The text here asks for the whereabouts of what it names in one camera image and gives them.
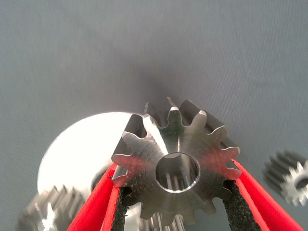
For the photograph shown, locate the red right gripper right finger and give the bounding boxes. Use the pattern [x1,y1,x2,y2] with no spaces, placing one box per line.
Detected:
[222,158,304,231]

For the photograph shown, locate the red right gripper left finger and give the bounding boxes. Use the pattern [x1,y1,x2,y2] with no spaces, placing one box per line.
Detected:
[66,165,127,231]

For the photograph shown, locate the small steel gear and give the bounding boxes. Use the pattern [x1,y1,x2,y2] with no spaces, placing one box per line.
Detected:
[18,184,85,231]
[262,151,308,207]
[141,211,185,231]

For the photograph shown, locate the large steel gear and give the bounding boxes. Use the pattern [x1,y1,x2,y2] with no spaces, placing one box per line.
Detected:
[111,96,242,227]

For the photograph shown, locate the round metal plate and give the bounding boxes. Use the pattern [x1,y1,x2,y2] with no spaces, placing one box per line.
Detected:
[37,111,151,231]

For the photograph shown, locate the dark grey table cloth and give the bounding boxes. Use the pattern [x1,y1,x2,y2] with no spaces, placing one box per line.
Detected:
[0,0,308,231]

